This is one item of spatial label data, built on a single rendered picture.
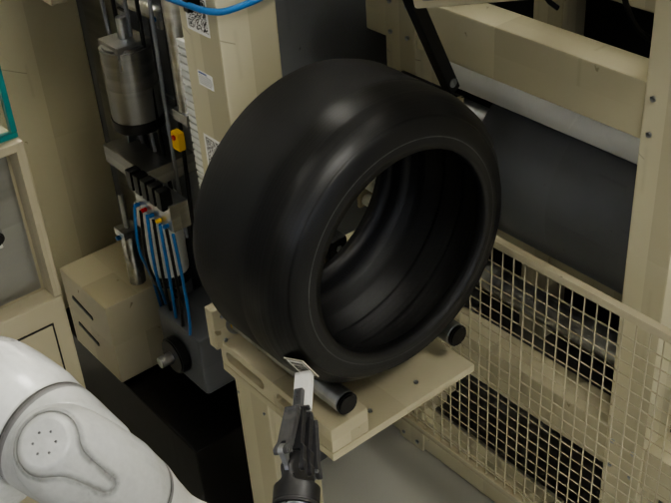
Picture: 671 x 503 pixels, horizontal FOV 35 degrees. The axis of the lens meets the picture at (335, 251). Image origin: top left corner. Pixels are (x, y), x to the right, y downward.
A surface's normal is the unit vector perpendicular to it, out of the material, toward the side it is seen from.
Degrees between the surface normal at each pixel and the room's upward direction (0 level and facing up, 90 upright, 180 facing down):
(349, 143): 46
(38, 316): 90
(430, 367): 0
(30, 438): 33
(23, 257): 90
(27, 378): 13
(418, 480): 0
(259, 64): 90
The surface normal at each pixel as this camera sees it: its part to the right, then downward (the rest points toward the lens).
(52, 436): -0.23, -0.40
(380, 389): -0.06, -0.82
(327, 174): 0.07, -0.07
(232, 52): 0.64, 0.40
